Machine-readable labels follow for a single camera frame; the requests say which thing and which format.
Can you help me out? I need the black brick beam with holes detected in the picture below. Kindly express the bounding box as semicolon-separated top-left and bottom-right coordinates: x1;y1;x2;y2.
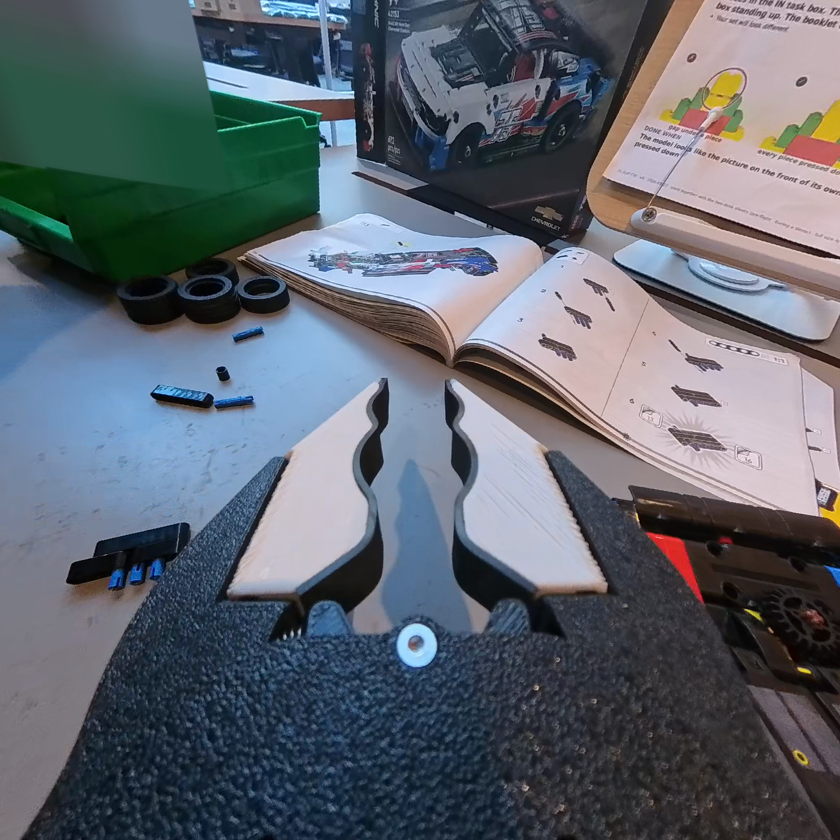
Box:
150;385;215;410

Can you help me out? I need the wood-trimmed long desk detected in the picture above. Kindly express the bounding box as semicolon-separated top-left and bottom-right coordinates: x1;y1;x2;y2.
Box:
203;59;357;123

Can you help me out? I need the red white blue toy car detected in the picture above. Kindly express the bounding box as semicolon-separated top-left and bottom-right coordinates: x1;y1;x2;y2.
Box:
612;484;840;840

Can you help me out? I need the small black brick beam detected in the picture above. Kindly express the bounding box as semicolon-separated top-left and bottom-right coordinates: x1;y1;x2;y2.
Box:
66;550;130;586

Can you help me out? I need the white plastic stand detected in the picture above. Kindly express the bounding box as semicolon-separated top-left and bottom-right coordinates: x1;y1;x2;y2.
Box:
612;208;840;343

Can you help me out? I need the black toy car box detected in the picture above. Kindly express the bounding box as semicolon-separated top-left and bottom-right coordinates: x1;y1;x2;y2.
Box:
351;0;658;238

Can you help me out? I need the short black brick beam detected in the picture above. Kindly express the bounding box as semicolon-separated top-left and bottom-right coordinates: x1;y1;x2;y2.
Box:
125;537;192;567

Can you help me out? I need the printed instruction sheet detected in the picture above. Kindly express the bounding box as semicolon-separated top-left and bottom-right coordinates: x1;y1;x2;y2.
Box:
619;0;840;258

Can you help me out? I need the long black brick beam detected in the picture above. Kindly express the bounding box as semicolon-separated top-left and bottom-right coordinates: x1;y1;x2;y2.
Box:
94;522;192;555

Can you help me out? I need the open instruction booklet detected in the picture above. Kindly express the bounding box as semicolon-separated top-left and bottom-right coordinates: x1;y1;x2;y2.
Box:
238;213;840;521

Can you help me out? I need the wooden board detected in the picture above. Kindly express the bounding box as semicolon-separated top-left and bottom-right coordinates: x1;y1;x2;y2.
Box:
585;0;840;238

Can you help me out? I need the green plastic bin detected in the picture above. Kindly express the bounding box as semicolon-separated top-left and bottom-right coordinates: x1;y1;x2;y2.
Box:
0;88;324;284

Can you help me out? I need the white desk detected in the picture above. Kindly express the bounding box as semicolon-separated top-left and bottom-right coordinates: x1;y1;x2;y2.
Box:
0;141;840;837

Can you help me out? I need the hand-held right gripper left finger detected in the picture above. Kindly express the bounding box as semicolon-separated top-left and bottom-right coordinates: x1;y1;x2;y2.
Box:
225;378;390;618

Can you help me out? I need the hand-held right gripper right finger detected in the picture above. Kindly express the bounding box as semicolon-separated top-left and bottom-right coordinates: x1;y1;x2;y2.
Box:
444;378;611;614

